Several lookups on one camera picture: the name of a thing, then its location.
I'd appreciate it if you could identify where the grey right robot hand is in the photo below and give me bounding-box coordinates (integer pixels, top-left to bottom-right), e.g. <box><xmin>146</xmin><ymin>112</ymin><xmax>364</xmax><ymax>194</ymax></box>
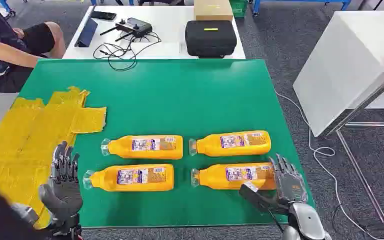
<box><xmin>238</xmin><ymin>153</ymin><xmax>309</xmax><ymax>215</ymax></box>

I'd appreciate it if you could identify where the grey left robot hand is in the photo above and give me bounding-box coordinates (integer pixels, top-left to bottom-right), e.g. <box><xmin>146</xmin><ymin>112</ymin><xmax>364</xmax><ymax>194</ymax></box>
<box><xmin>38</xmin><ymin>141</ymin><xmax>84</xmax><ymax>233</ymax></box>

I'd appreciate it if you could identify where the orange drink bottle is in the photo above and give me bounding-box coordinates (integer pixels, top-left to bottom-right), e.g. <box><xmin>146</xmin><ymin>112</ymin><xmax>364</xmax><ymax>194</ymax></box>
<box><xmin>190</xmin><ymin>162</ymin><xmax>277</xmax><ymax>191</ymax></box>
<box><xmin>100</xmin><ymin>134</ymin><xmax>184</xmax><ymax>161</ymax></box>
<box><xmin>188</xmin><ymin>130</ymin><xmax>272</xmax><ymax>158</ymax></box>
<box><xmin>82</xmin><ymin>163</ymin><xmax>175</xmax><ymax>193</ymax></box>

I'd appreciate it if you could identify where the yellow plastic sheet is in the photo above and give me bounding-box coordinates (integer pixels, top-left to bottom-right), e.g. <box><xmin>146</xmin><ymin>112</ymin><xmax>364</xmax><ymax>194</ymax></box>
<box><xmin>0</xmin><ymin>86</ymin><xmax>108</xmax><ymax>230</ymax></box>

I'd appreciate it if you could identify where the white desk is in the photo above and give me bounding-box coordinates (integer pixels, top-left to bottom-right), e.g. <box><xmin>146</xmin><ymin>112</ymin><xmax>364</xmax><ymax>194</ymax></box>
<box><xmin>292</xmin><ymin>10</ymin><xmax>384</xmax><ymax>138</ymax></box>

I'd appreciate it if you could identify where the green table mat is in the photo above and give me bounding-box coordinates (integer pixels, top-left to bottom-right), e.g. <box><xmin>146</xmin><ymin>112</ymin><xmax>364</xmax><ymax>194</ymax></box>
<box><xmin>18</xmin><ymin>58</ymin><xmax>315</xmax><ymax>229</ymax></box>

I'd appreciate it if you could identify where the black carrying case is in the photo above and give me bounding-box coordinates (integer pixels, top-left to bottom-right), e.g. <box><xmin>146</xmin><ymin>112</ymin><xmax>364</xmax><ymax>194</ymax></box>
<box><xmin>184</xmin><ymin>19</ymin><xmax>238</xmax><ymax>59</ymax></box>

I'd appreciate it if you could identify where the dark blue tablet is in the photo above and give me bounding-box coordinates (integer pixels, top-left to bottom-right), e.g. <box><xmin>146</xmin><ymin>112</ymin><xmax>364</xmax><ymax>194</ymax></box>
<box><xmin>74</xmin><ymin>18</ymin><xmax>99</xmax><ymax>48</ymax></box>

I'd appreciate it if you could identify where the green crate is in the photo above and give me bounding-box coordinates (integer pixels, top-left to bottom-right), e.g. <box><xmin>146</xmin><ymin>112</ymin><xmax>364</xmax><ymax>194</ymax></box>
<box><xmin>229</xmin><ymin>0</ymin><xmax>250</xmax><ymax>19</ymax></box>

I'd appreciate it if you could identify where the black phone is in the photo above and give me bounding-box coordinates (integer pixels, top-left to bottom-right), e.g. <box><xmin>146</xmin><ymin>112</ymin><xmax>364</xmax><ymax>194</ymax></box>
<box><xmin>90</xmin><ymin>10</ymin><xmax>117</xmax><ymax>21</ymax></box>

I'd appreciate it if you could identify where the black remote controller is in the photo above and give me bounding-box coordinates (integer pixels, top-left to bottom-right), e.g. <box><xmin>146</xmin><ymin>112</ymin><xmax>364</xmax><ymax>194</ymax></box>
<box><xmin>99</xmin><ymin>17</ymin><xmax>153</xmax><ymax>43</ymax></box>

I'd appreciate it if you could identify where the cardboard box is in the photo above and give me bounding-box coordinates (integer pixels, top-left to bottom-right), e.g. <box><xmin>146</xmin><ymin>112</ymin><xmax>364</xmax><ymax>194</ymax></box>
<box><xmin>193</xmin><ymin>0</ymin><xmax>234</xmax><ymax>22</ymax></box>

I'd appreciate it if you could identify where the blue wheeled cart leg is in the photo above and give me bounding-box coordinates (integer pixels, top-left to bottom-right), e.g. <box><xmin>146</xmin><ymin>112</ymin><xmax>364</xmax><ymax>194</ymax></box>
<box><xmin>0</xmin><ymin>0</ymin><xmax>17</xmax><ymax>18</ymax></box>

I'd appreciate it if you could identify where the white table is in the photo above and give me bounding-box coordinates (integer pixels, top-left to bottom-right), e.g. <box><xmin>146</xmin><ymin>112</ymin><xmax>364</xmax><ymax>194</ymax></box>
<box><xmin>62</xmin><ymin>4</ymin><xmax>247</xmax><ymax>61</ymax></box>

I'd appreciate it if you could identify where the white floor cable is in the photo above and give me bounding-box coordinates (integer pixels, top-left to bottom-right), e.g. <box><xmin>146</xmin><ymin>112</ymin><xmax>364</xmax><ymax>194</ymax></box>
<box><xmin>274</xmin><ymin>90</ymin><xmax>382</xmax><ymax>240</ymax></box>

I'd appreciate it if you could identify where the blue metal frame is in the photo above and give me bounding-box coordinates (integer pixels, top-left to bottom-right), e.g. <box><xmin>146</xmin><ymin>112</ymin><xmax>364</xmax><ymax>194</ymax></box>
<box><xmin>251</xmin><ymin>0</ymin><xmax>353</xmax><ymax>17</ymax></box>

